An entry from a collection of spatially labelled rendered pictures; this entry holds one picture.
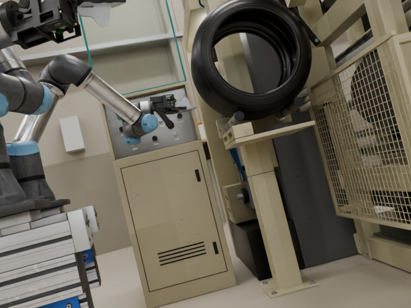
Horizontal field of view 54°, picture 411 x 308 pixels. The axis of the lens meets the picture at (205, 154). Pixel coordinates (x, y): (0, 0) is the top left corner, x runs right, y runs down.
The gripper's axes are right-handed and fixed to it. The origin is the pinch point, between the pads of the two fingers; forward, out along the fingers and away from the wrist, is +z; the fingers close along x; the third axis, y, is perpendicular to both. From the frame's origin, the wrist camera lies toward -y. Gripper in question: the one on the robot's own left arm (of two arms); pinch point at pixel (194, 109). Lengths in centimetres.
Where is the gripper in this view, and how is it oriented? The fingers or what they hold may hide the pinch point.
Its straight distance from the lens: 190.2
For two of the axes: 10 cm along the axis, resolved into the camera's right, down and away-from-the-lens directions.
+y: -1.2, -9.9, 0.6
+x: -0.8, 0.7, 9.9
